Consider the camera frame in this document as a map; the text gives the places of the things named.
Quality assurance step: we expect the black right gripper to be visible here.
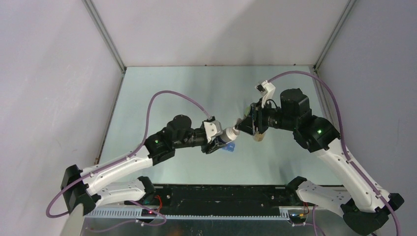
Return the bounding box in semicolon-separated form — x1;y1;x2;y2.
235;97;297;136

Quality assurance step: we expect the blue pill organizer box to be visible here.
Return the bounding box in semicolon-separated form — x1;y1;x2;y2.
222;142;236;152

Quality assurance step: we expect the clear amber pill bottle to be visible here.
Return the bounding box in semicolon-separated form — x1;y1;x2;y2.
253;132;266;142

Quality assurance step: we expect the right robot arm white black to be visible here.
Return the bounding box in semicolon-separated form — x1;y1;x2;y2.
236;88;404;236

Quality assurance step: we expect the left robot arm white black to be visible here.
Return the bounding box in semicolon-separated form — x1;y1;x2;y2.
61;115;224;215

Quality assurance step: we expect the left controller board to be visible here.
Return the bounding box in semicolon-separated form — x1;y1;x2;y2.
141;209;158;217

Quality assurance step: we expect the controller board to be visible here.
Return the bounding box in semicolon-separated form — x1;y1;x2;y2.
289;213;309;224
141;209;158;217

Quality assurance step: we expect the right controller board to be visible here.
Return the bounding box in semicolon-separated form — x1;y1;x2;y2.
289;213;309;224

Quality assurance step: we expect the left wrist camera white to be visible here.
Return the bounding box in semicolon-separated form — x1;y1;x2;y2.
202;116;223;143

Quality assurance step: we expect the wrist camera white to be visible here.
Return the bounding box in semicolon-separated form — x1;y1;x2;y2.
255;80;276;108
202;116;223;143

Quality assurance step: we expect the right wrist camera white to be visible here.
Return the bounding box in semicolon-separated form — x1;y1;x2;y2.
255;80;276;108

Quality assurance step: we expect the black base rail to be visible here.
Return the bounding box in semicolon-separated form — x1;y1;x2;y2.
139;184;313;216

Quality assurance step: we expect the grey slotted cable duct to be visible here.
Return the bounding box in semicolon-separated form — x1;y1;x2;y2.
85;207;290;221

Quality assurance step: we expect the right aluminium frame post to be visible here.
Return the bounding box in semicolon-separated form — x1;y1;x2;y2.
313;0;357;72

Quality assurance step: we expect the aluminium frame post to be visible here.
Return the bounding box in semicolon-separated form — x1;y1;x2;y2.
82;0;127;74
313;0;357;72

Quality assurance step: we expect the left aluminium frame post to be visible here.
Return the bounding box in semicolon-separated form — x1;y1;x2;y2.
82;0;127;74

